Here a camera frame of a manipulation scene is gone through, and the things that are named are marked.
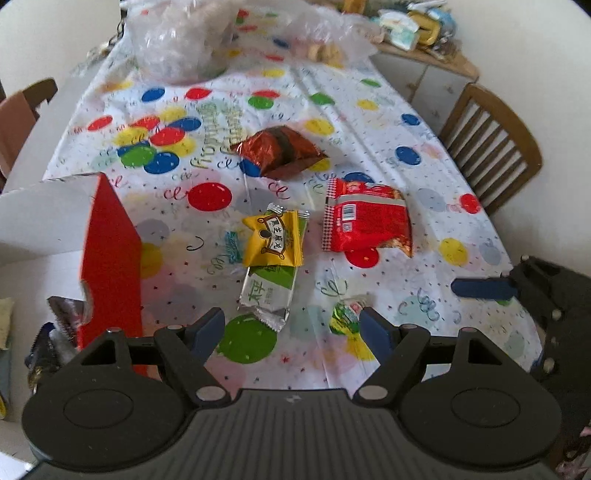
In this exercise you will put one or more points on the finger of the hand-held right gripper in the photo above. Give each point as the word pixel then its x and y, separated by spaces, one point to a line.
pixel 482 287

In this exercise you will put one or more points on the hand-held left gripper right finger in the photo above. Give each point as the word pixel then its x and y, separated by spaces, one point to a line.
pixel 376 333

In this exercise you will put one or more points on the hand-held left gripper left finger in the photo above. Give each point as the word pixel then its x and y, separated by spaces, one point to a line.
pixel 210 326

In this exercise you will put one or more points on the white green snack packet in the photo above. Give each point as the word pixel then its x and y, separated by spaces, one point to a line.
pixel 268 290

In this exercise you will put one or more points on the yellow snack packet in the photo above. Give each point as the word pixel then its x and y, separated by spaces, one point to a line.
pixel 274 240

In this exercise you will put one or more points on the red and white cardboard box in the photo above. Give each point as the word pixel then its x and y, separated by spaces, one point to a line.
pixel 111 249

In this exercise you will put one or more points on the brown red foil snack packet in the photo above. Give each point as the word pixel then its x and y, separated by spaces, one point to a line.
pixel 281 150

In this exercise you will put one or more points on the small green candy packet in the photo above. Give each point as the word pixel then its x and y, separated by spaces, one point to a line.
pixel 348 317

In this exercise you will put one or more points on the wooden slatted chair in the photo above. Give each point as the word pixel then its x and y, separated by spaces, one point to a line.
pixel 494 147

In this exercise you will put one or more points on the person's floral clothing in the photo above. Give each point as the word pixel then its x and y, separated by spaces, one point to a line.
pixel 576 464

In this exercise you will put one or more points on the white wooden cabinet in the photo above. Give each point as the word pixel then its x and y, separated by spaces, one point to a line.
pixel 434 81

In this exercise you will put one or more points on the balloon print tablecloth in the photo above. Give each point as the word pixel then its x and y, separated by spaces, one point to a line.
pixel 323 106

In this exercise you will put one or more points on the yellow container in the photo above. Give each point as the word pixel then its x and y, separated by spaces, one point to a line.
pixel 427 28

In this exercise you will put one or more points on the clutter on cabinet top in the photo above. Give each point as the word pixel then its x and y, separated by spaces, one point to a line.
pixel 400 28

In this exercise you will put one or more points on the pink towel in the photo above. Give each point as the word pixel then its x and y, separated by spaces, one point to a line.
pixel 14 134

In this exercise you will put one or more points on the large clear plastic bag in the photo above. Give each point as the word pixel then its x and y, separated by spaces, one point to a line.
pixel 175 41

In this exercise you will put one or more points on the wooden chair with towel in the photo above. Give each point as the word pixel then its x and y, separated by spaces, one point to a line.
pixel 44 92

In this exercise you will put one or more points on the clear plastic bag with cookies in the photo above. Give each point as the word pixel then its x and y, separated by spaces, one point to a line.
pixel 332 37

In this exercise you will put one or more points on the small clutter by lamp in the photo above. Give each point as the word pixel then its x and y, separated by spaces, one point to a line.
pixel 99 50

